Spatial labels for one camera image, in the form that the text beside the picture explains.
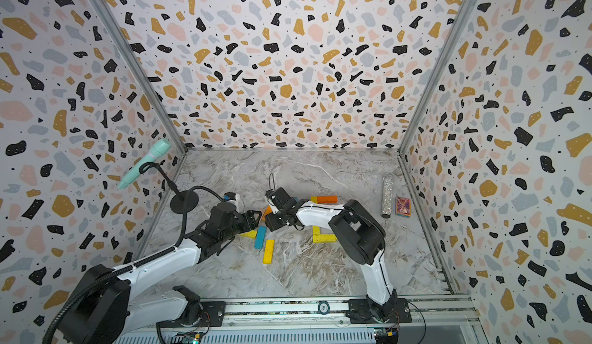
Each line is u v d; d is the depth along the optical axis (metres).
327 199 1.02
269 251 0.86
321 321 0.74
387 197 1.01
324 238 0.90
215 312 0.73
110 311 0.39
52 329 0.35
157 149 0.76
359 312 0.74
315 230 0.92
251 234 0.90
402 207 1.00
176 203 0.98
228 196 0.78
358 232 0.53
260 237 0.90
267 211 0.87
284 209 0.75
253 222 0.79
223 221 0.65
